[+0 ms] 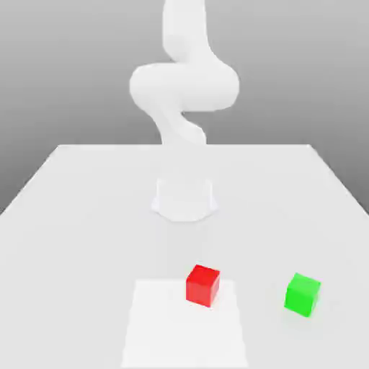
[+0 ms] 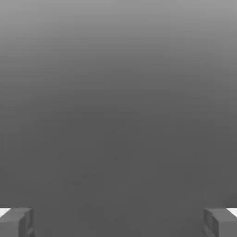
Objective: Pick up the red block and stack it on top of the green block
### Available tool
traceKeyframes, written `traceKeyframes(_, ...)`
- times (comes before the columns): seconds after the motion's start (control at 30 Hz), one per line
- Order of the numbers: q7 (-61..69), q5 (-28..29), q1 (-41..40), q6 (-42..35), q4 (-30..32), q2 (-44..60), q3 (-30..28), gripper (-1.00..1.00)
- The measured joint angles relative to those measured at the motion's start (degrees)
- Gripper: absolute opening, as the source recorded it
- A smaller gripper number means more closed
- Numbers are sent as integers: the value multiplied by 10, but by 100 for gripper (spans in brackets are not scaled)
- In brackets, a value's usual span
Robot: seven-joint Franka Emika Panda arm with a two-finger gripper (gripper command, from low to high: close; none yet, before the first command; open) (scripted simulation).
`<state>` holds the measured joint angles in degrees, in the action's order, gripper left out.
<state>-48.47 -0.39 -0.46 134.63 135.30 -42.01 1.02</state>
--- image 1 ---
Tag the small red cube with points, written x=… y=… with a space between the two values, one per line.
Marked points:
x=201 y=286

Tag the small green cube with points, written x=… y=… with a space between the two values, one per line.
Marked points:
x=301 y=295

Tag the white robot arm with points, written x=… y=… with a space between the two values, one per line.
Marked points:
x=184 y=86

